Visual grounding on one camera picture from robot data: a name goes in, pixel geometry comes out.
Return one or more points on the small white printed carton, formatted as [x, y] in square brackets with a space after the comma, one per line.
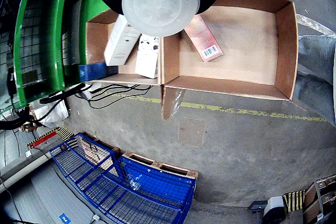
[147, 61]

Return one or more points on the white plastic bag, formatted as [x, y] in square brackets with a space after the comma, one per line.
[53, 112]

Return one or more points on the white bottle teal label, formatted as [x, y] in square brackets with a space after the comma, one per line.
[160, 1]

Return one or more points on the green metal cabinet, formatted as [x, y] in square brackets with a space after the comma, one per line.
[56, 37]

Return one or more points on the wooden pallet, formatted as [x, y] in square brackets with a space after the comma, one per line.
[181, 170]

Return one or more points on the yellow black striped barrier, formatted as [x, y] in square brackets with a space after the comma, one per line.
[294, 200]

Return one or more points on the orange red carton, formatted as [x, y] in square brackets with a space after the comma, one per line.
[204, 40]

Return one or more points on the blue jeans leg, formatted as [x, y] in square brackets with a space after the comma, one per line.
[315, 77]

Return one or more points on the red black striped bar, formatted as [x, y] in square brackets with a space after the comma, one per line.
[43, 137]

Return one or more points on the dark blue carton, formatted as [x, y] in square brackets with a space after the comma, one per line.
[92, 72]

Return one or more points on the large white carton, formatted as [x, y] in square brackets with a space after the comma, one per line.
[120, 45]

